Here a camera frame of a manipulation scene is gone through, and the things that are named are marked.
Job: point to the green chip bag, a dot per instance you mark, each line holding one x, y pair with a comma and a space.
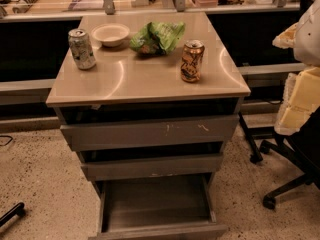
157, 38

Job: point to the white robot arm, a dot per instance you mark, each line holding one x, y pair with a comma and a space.
307, 38

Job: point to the black office chair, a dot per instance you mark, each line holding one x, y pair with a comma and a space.
301, 149

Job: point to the orange soda can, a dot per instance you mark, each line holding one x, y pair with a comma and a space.
191, 61

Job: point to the middle grey drawer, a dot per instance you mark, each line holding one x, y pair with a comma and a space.
152, 167

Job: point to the grey drawer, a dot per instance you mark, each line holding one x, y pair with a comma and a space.
152, 167
144, 133
159, 208

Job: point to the white bowl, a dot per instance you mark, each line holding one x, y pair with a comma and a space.
110, 34

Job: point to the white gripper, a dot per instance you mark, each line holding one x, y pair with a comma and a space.
309, 39

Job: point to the bottom grey drawer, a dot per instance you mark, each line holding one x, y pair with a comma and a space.
159, 208

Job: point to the top grey drawer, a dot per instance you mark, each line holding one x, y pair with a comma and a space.
144, 133

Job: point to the white green soda can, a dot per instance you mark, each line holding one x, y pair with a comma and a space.
81, 49

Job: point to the black chair leg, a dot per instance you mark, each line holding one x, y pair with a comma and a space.
16, 210

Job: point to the grey drawer cabinet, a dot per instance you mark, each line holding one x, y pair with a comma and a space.
124, 86

